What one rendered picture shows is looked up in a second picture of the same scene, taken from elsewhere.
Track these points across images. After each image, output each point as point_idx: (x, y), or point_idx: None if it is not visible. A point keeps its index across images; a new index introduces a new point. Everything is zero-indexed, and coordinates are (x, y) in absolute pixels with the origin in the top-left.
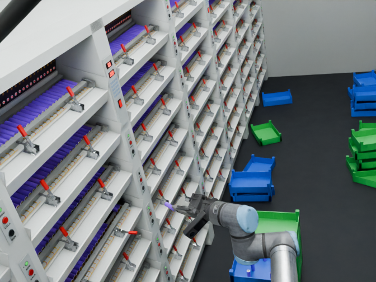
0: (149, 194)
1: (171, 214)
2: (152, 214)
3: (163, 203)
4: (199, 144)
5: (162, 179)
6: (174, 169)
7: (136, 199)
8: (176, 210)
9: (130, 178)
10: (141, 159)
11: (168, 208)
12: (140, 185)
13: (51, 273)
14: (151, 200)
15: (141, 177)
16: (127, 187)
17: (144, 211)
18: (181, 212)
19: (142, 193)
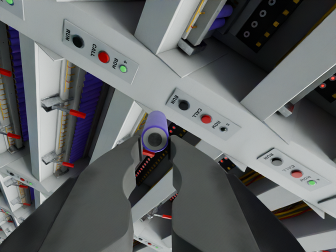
0: (141, 99)
1: (1, 89)
2: (91, 58)
3: (52, 97)
4: (41, 195)
5: (74, 129)
6: (61, 154)
7: (188, 67)
8: (141, 139)
9: (266, 107)
10: (220, 154)
11: (32, 97)
12: (203, 106)
13: None
14: (120, 89)
15: (206, 124)
16: (223, 83)
17: (136, 50)
18: (132, 161)
19: (176, 92)
